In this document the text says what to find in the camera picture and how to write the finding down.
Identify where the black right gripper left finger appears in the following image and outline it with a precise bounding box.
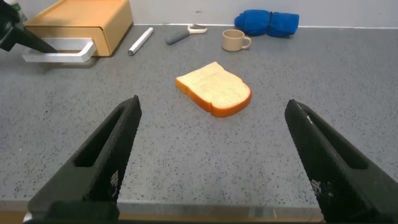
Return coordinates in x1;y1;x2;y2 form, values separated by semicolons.
27;95;142;218

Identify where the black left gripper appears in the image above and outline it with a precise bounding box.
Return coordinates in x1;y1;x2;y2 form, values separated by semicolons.
0;0;58;54

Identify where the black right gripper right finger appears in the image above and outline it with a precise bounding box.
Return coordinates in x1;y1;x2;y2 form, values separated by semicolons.
284;99;398;224

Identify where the yellow drawer cabinet housing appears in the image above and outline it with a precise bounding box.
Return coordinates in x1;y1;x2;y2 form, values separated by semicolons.
24;0;134;57

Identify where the white marker pen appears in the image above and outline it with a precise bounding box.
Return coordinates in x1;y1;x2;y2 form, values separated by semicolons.
127;27;155;57

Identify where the white bread slice orange crust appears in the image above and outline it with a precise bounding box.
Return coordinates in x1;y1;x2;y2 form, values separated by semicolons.
175;61;252;118

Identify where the blue rolled cloth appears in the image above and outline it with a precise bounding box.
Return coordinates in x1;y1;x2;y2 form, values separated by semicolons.
234;9;300;39

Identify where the beige cup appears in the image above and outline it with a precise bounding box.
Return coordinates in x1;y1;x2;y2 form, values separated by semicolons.
221;29;252;53

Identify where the grey handled white peeler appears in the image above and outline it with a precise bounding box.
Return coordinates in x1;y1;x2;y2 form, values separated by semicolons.
164;23;208;45

